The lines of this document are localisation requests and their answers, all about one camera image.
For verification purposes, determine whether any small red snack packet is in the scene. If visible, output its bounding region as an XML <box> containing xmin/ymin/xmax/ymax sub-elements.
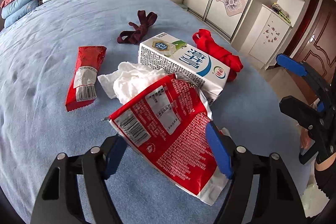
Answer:
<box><xmin>65</xmin><ymin>46</ymin><xmax>106</xmax><ymax>112</ymax></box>

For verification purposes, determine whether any white milk carton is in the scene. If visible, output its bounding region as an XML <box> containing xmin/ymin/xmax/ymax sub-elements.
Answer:
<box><xmin>138</xmin><ymin>32</ymin><xmax>230</xmax><ymax>104</ymax></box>

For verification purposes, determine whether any large red snack bag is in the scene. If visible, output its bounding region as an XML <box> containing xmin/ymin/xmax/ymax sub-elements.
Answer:
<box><xmin>106</xmin><ymin>74</ymin><xmax>228</xmax><ymax>205</ymax></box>

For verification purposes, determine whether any white tissue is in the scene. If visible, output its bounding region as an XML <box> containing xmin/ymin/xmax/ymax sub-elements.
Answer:
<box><xmin>97</xmin><ymin>62</ymin><xmax>167</xmax><ymax>105</ymax></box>

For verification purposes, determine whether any person's right hand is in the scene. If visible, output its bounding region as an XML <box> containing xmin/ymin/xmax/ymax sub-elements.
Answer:
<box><xmin>299</xmin><ymin>125</ymin><xmax>336</xmax><ymax>172</ymax></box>

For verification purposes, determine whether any brown wooden door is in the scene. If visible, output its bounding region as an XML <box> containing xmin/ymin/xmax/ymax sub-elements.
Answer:
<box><xmin>285</xmin><ymin>0</ymin><xmax>335</xmax><ymax>84</ymax></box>

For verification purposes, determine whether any white low cabinet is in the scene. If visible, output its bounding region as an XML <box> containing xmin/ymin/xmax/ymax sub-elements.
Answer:
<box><xmin>240</xmin><ymin>5</ymin><xmax>291</xmax><ymax>69</ymax></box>

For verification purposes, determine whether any red cloth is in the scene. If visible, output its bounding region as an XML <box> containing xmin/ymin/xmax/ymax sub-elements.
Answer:
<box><xmin>193</xmin><ymin>29</ymin><xmax>243</xmax><ymax>82</ymax></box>

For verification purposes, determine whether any dark maroon cloth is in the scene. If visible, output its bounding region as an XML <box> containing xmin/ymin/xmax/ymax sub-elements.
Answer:
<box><xmin>117</xmin><ymin>10</ymin><xmax>158</xmax><ymax>45</ymax></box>

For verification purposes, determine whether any blue folded quilt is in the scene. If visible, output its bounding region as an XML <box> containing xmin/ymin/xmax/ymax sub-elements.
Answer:
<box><xmin>1</xmin><ymin>0</ymin><xmax>39</xmax><ymax>28</ymax></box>

